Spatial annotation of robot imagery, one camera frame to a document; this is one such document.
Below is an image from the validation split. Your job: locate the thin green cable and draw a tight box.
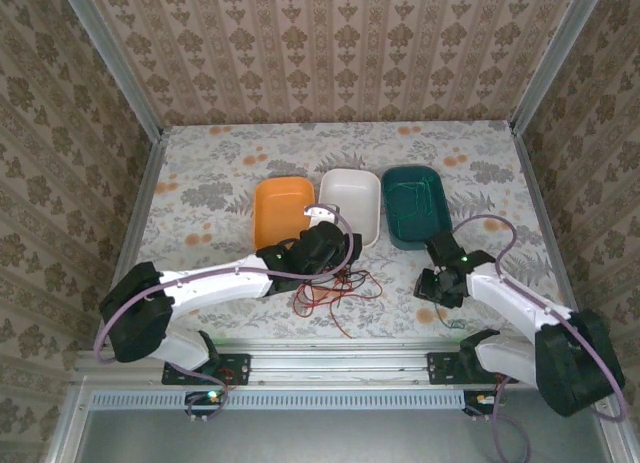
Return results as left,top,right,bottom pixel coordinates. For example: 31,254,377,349
388,175,467,332

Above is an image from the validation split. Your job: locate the thin red cable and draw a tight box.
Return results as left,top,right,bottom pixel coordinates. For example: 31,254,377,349
293,266,384,340

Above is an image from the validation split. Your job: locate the grey slotted cable duct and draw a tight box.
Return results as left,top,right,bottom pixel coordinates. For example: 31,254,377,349
92,389,467,411

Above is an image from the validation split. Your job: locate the thin black cable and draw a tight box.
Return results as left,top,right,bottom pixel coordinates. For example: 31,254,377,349
307,262,374,297

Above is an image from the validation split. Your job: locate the white plastic tray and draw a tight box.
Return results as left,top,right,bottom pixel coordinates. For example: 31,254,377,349
315,168,382,248

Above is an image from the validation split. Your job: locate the small controller board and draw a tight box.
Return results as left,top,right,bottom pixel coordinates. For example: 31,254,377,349
184,390,225,417
463,390,502,417

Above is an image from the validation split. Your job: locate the aluminium frame post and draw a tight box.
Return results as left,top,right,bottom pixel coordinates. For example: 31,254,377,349
55,0,167,140
509,0,610,135

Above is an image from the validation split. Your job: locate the teal plastic tray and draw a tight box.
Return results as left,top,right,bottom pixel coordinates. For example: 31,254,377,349
380,165,454,252

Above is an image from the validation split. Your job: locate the orange plastic tray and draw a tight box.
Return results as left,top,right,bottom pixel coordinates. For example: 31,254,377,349
253,176,316,252

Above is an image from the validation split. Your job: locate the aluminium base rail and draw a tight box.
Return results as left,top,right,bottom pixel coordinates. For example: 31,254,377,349
74,338,591,387

